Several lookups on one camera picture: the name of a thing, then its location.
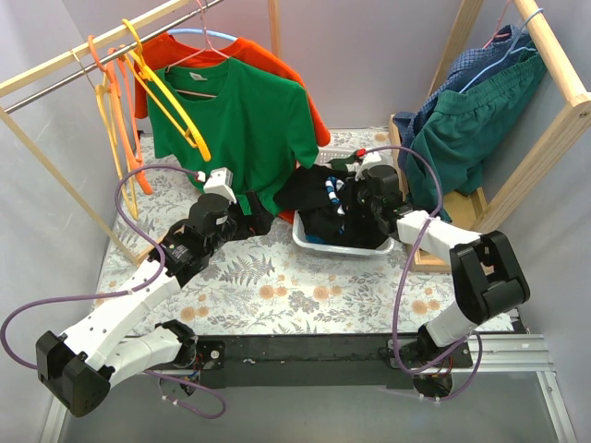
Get wooden clothes rack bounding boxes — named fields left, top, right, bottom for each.
left=1, top=1, right=282, bottom=266
left=387, top=0, right=591, bottom=273

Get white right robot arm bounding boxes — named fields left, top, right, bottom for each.
left=355, top=164, right=531, bottom=367

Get blue t shirt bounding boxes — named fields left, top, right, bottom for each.
left=306, top=235, right=331, bottom=245

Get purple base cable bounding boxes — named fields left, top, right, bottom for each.
left=145, top=368, right=228, bottom=419

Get blue checkered shorts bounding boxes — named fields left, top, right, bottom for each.
left=392, top=25, right=537, bottom=148

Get green and white t shirt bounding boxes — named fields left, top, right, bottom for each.
left=327, top=153, right=363, bottom=173

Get wooden clothes rack right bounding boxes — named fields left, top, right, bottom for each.
left=387, top=0, right=591, bottom=273

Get orange plastic hanger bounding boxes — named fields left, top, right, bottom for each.
left=87, top=35, right=144, bottom=172

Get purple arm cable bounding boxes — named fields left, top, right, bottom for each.
left=0, top=164, right=204, bottom=370
left=364, top=146, right=484, bottom=400

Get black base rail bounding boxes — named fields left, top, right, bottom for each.
left=184, top=329, right=467, bottom=391

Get black t shirt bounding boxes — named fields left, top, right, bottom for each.
left=273, top=165, right=387, bottom=249

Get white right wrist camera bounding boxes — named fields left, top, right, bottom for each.
left=355, top=151, right=382, bottom=181

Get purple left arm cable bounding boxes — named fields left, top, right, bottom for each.
left=0, top=164, right=204, bottom=370

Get white plastic basket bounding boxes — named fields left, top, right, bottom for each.
left=292, top=146, right=395, bottom=257

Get pink wire hanger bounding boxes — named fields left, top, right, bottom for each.
left=484, top=0, right=514, bottom=49

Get floral table cloth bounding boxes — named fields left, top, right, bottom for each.
left=91, top=128, right=515, bottom=337

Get light blue wire hanger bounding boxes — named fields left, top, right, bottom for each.
left=460, top=7, right=544, bottom=93

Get dark yellow plastic hanger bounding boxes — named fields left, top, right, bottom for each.
left=122, top=18, right=211, bottom=162

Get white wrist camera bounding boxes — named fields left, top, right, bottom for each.
left=197, top=167, right=237, bottom=204
left=355, top=151, right=382, bottom=181

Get orange t shirt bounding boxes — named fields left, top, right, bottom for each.
left=134, top=33, right=331, bottom=147

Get metal hanging rod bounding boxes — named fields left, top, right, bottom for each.
left=4, top=0, right=227, bottom=114

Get wooden clothes rack left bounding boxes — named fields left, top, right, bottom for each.
left=1, top=1, right=282, bottom=266

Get teal green shorts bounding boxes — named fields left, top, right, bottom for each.
left=398, top=51, right=546, bottom=210

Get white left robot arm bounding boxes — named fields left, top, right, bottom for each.
left=35, top=191, right=273, bottom=417

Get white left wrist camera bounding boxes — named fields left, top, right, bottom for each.
left=197, top=167, right=237, bottom=204

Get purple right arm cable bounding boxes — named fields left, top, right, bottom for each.
left=364, top=146, right=484, bottom=400

